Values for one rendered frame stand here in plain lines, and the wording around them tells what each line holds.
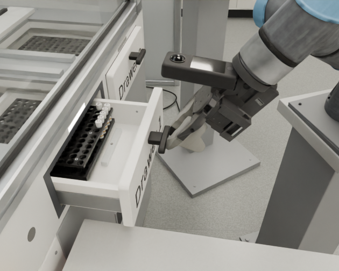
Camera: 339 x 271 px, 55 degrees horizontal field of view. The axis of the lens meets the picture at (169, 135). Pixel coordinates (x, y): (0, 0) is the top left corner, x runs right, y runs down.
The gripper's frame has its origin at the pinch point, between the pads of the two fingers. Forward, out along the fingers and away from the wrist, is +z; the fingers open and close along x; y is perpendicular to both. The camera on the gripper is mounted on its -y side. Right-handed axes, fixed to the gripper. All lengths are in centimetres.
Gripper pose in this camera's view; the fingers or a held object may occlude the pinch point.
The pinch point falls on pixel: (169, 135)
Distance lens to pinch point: 61.1
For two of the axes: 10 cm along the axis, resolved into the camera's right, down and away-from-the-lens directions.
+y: 8.1, 5.2, 2.7
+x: 1.6, -6.4, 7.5
